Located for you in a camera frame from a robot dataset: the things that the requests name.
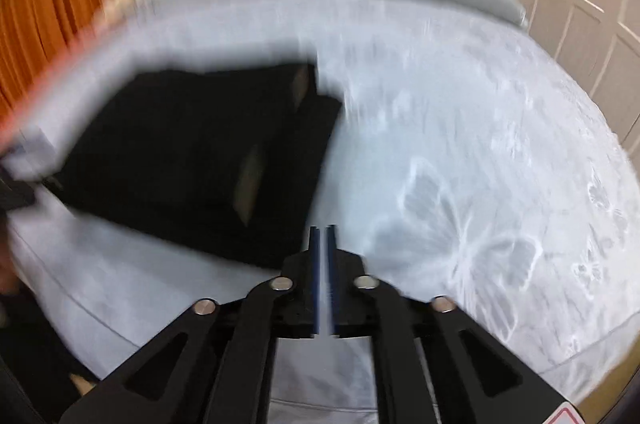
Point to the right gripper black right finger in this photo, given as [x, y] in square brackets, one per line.
[432, 362]

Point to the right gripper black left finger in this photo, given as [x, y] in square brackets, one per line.
[214, 363]

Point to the black pants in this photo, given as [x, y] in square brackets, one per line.
[226, 163]

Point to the butterfly print bed sheet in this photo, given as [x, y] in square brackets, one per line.
[467, 163]

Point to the white wardrobe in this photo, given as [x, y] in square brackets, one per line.
[597, 43]

